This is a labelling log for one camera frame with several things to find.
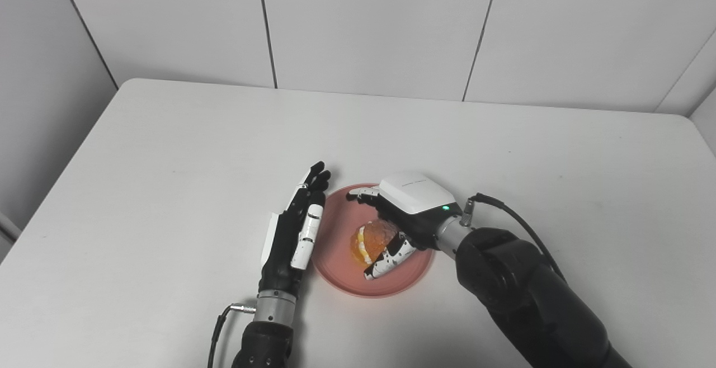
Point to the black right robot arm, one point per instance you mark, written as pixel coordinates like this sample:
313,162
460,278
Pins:
520,289

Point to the cream puff pastry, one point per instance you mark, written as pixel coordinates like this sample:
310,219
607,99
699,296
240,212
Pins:
372,239

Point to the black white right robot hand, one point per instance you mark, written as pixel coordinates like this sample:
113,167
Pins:
417,200

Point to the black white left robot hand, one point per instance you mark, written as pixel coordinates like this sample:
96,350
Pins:
282,250

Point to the pink round plate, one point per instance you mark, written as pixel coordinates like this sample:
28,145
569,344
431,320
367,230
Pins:
341,228

